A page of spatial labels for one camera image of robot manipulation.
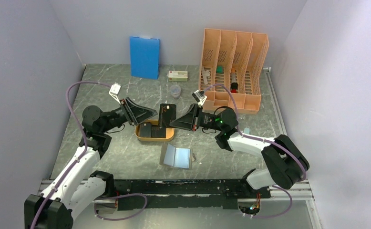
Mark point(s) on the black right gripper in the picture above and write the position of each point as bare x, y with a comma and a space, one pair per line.
190, 120

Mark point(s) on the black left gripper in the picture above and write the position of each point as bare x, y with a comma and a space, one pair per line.
135, 114

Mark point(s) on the black VIP card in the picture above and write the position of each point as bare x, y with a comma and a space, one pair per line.
167, 114

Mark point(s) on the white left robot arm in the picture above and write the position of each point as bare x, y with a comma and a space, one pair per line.
75, 167

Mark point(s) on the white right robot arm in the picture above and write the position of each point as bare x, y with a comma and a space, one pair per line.
285, 164

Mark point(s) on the stack of black cards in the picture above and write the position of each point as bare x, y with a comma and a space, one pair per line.
149, 130

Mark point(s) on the orange oval plastic tray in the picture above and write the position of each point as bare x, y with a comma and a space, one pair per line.
170, 132

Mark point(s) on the clear round plastic jar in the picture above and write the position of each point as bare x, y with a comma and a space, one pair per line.
175, 91

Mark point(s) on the small green white carton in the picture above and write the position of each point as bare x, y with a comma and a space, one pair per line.
177, 76

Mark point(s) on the black red stamp knob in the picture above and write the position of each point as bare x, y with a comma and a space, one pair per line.
234, 87

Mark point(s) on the green eraser block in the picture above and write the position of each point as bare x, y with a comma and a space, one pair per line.
220, 69

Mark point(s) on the blue upright box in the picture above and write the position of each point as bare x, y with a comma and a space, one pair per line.
144, 57

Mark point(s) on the orange grey utility knife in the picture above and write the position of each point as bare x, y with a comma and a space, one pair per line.
233, 75

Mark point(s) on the peach desk file organizer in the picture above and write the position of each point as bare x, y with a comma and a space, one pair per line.
230, 69

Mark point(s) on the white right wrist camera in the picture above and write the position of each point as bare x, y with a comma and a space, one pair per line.
200, 97

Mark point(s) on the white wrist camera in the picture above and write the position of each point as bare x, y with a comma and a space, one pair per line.
200, 97
114, 91

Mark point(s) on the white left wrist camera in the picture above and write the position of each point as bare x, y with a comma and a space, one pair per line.
114, 91

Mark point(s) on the grey metal bracket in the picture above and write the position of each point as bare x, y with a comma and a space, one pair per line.
205, 72

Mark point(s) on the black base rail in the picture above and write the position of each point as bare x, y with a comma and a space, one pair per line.
182, 193

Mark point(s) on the aluminium frame rail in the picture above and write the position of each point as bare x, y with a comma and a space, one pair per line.
247, 207

